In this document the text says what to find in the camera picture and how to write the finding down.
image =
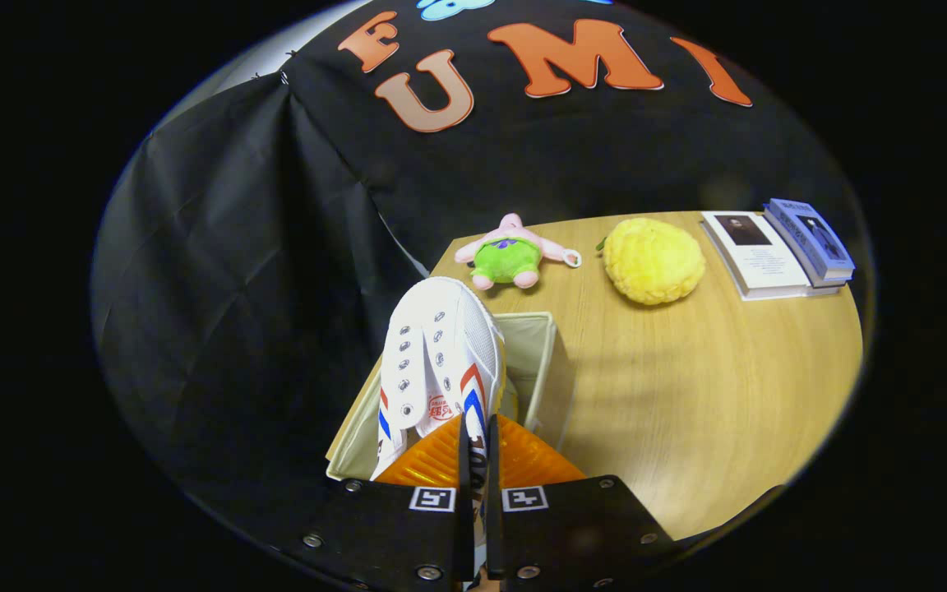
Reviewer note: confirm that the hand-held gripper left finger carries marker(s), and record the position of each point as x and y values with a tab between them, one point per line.
465	510

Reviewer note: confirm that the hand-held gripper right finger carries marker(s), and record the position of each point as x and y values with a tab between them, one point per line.
495	510

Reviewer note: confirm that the brown fabric storage box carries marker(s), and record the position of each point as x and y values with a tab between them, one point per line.
527	345

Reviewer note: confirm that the white striped shoe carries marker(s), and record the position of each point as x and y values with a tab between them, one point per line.
441	329

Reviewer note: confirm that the green and pink plush toy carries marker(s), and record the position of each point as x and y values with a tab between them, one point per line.
506	256

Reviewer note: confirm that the yellow plush toy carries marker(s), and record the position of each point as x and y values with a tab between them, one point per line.
654	261

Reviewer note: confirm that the black backdrop cloth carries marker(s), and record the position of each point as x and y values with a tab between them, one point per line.
235	288

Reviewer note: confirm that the white book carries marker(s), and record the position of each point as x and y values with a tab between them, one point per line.
761	255

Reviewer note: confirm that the blue book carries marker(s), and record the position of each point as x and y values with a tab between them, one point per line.
810	238

